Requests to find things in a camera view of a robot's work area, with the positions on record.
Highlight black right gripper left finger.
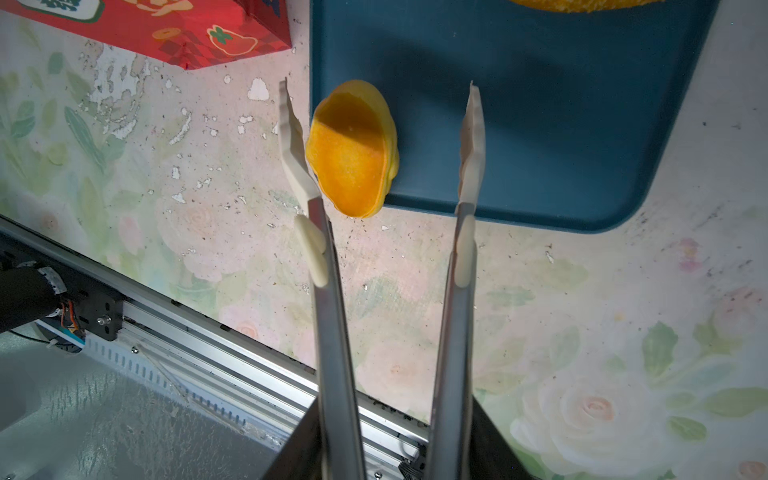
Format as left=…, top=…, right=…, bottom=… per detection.
left=262, top=413, right=321, bottom=480

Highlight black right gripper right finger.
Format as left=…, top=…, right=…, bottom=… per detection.
left=470, top=399, right=533, bottom=480

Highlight steel tongs with white tips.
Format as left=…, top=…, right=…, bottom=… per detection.
left=278, top=80, right=486, bottom=479

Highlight small striped pumpkin bun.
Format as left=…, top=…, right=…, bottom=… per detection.
left=306, top=80, right=399, bottom=218

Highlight red white paper bag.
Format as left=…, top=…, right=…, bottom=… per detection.
left=1, top=0, right=292, bottom=70

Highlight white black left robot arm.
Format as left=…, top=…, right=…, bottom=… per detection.
left=1, top=267, right=320, bottom=479

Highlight dark teal plastic tray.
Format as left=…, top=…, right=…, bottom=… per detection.
left=309, top=1, right=717, bottom=233

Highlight sesame covered golden bun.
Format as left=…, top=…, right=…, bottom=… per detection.
left=512, top=0, right=660, bottom=13

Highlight aluminium front rail frame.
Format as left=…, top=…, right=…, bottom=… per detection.
left=1, top=219, right=427, bottom=479

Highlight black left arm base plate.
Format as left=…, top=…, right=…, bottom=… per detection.
left=36, top=266, right=125, bottom=341

